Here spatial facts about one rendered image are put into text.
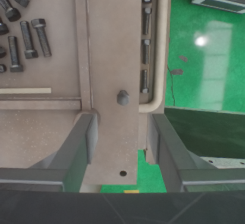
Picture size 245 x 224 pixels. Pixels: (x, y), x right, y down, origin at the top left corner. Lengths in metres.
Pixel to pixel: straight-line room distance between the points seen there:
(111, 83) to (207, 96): 1.66
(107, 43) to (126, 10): 0.05
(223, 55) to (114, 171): 1.68
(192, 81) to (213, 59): 0.28
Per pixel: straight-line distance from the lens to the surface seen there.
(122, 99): 0.25
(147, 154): 0.49
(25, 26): 0.29
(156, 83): 0.39
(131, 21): 0.27
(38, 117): 0.32
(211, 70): 1.84
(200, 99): 1.86
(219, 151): 0.67
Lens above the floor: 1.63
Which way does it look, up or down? 74 degrees down
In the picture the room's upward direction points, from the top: 179 degrees counter-clockwise
